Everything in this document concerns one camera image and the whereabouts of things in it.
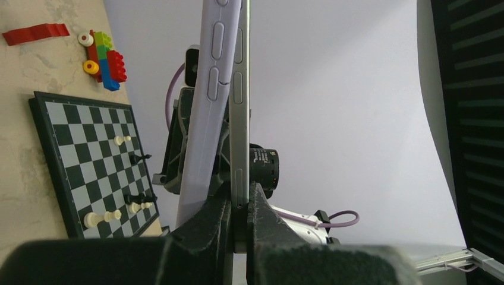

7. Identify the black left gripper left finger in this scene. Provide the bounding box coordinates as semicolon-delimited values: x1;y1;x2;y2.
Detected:
1;194;232;284

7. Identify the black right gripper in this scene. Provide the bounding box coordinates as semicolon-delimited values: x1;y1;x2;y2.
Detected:
152;87;231;196

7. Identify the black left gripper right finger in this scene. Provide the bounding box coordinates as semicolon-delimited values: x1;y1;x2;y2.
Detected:
247;182;421;285

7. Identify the phone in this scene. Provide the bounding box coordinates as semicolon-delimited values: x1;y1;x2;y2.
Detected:
176;1;241;227

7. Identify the silver edged smartphone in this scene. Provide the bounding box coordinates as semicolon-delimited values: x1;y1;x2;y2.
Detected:
229;0;250;254

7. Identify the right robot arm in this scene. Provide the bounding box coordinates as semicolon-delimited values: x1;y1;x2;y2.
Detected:
153;87;340;244

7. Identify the black chess piece bottom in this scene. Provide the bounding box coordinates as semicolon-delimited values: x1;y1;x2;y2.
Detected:
141;195;158;203

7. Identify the black chess piece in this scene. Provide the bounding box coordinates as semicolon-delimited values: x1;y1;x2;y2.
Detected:
129;154;152;166
141;195;158;203
124;193;146;205

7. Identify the black chess piece right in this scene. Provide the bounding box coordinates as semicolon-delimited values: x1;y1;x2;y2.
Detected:
129;154;152;166

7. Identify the black chess piece middle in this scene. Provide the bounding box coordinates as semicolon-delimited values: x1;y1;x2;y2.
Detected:
124;193;146;205

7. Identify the white chess piece bottom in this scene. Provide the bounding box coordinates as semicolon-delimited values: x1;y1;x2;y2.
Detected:
128;202;153;214

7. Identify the white chess piece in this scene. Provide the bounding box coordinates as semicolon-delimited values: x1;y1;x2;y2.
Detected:
128;202;153;214
83;210;122;228
114;135;131;146

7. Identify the white chess piece top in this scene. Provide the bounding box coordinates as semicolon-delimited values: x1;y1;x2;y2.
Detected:
114;135;131;146

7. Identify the black white chessboard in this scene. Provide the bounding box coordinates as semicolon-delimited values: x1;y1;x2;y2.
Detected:
29;91;159;239

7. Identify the white chess piece left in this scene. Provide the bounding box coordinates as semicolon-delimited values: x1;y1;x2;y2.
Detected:
83;210;122;228

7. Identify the colourful toy brick car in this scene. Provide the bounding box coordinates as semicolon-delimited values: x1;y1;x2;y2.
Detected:
78;30;127;91

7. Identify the red toy block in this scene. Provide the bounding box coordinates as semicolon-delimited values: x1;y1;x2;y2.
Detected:
2;23;70;46

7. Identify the dark slatted panel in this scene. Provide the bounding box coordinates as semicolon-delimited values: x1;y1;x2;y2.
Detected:
431;1;503;278

